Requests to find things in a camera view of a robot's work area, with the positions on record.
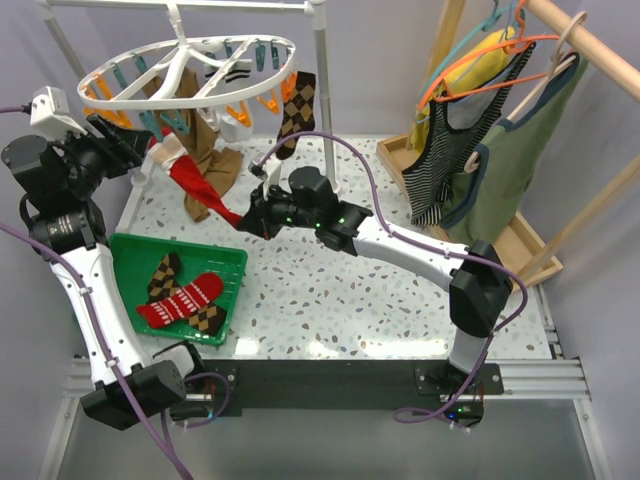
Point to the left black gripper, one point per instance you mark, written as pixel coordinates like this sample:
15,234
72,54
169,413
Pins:
133,143

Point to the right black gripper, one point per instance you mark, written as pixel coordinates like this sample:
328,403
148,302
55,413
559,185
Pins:
258,220

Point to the red christmas sock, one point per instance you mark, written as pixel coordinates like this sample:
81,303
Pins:
168,302
173,159

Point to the brown argyle sock front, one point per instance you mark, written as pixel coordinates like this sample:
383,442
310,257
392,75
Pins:
207,321

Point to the brown argyle sock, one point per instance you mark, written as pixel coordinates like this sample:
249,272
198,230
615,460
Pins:
207,321
298,110

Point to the brown argyle sock back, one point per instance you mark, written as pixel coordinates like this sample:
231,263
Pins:
298,110

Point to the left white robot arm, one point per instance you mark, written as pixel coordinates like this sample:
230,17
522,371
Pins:
66,228

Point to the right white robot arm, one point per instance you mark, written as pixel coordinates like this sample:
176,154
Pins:
477,284

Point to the orange clothes hanger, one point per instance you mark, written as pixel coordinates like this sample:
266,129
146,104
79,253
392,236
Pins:
499,19

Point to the wooden clothes hanger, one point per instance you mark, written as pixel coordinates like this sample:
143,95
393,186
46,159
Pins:
545,75

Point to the tan plain sock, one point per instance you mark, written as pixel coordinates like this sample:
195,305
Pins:
219,167

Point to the green plastic tray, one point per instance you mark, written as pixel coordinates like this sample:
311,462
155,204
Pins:
136,258

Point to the white striped sock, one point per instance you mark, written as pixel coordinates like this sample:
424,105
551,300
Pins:
233,123

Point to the black striped tank top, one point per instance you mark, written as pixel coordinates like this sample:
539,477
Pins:
455,128

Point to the white metal drying rack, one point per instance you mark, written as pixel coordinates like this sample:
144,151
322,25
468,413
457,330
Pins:
220,52

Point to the green tank top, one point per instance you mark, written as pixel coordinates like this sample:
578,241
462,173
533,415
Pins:
483,202

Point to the yellow shirt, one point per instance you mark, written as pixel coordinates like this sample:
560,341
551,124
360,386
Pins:
470,75

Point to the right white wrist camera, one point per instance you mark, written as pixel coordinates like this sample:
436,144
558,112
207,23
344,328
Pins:
268,172

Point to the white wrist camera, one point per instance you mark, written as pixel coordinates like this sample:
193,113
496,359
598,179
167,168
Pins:
268,172
50,114

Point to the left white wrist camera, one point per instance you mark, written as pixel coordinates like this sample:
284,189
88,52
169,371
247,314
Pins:
50,114

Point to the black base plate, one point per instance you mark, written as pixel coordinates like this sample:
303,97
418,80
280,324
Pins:
411,389

